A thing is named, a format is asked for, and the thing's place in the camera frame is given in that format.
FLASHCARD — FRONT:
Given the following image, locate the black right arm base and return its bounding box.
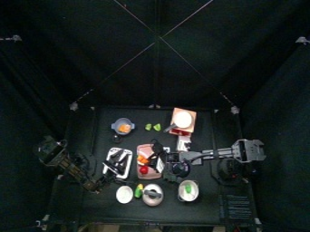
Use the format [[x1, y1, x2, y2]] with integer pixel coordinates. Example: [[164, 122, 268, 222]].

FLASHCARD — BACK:
[[211, 158, 253, 186]]

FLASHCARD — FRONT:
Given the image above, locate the pink plate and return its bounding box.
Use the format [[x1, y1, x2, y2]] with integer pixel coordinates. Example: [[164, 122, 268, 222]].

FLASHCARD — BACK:
[[134, 143, 165, 181]]

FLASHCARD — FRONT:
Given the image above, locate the orange toy carrot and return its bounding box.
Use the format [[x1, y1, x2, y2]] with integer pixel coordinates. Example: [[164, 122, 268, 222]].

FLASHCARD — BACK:
[[136, 155, 149, 166]]

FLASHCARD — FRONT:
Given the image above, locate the small white plate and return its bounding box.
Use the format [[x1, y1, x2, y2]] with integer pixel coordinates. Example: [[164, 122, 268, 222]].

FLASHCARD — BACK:
[[114, 185, 134, 205]]

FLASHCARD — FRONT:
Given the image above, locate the white round plate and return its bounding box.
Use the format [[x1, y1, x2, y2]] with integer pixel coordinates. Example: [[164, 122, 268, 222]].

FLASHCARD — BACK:
[[173, 110, 193, 130]]

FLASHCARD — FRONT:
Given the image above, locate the white rectangular tray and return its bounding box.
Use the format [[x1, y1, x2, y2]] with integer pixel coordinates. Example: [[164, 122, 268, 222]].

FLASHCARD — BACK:
[[101, 147, 134, 179]]

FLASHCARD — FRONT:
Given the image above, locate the dark round bowl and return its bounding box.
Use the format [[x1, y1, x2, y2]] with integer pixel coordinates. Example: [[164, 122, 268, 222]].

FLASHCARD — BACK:
[[170, 161, 192, 179]]

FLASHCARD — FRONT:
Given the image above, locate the white printed box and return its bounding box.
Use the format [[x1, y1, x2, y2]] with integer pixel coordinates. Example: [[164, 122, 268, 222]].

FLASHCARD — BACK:
[[176, 135, 192, 152]]

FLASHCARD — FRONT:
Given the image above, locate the yellow green toy corn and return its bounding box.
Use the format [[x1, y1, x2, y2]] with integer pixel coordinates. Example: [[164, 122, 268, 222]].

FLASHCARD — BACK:
[[133, 183, 145, 199]]

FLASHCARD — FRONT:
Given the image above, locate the orange toy food piece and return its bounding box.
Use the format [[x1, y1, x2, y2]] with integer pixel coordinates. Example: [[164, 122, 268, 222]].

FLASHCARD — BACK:
[[117, 123, 132, 134]]

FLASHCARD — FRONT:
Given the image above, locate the orange square board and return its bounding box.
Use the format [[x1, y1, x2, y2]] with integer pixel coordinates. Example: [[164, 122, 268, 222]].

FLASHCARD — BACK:
[[169, 107, 199, 134]]

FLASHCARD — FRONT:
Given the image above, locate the white text label sticker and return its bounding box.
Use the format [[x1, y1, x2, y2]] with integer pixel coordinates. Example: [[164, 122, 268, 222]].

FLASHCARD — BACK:
[[225, 194, 252, 221]]

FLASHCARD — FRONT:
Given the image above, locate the silver pot lid black handle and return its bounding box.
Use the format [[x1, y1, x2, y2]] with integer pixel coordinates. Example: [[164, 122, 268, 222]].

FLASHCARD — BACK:
[[141, 183, 164, 208]]

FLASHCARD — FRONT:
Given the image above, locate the blue-grey bowl with handles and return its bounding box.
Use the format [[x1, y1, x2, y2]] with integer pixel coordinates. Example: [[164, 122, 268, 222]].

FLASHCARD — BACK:
[[109, 117, 136, 136]]

